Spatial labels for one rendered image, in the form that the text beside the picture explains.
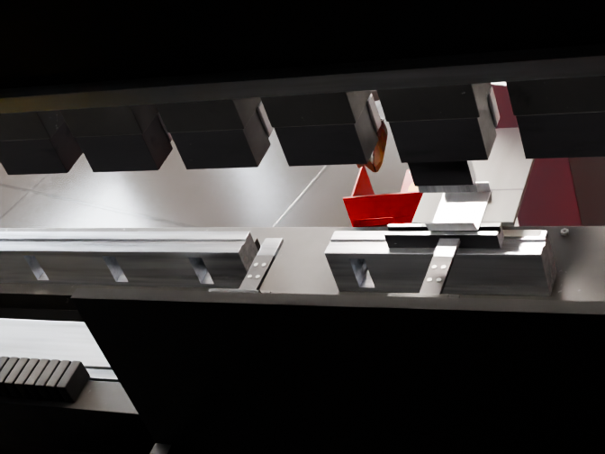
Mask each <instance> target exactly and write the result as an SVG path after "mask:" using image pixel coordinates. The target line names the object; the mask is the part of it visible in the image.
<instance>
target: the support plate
mask: <svg viewBox="0 0 605 454"><path fill-rule="evenodd" d="M495 131H496V134H497V136H496V139H495V142H494V144H493V146H492V151H491V154H490V157H489V158H488V160H472V162H473V165H474V172H475V174H476V181H475V182H489V185H490V189H511V188H524V189H523V190H496V191H492V193H491V194H490V197H489V200H488V203H487V205H486V208H485V211H484V214H483V218H482V221H481V222H500V223H501V226H514V225H515V222H516V220H517V216H518V213H519V209H520V206H521V202H522V199H523V196H524V194H525V191H526V187H527V184H528V180H529V176H530V173H531V170H532V168H533V165H534V161H535V159H526V157H525V153H524V150H523V145H522V141H521V138H520V133H519V128H499V129H495ZM442 195H443V193H423V195H422V198H421V199H420V203H419V206H418V208H417V211H416V213H415V215H414V217H413V220H412V222H411V223H425V222H433V220H434V217H435V215H436V212H437V209H438V206H439V203H440V201H441V198H442Z"/></svg>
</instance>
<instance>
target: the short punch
mask: <svg viewBox="0 0 605 454"><path fill-rule="evenodd" d="M408 166H409V169H410V172H411V177H412V180H413V183H414V185H415V186H417V187H418V189H419V192H420V193H466V192H478V190H477V186H476V183H475V181H476V174H475V172H474V165H473V162H472V161H471V160H467V161H438V162H409V163H408Z"/></svg>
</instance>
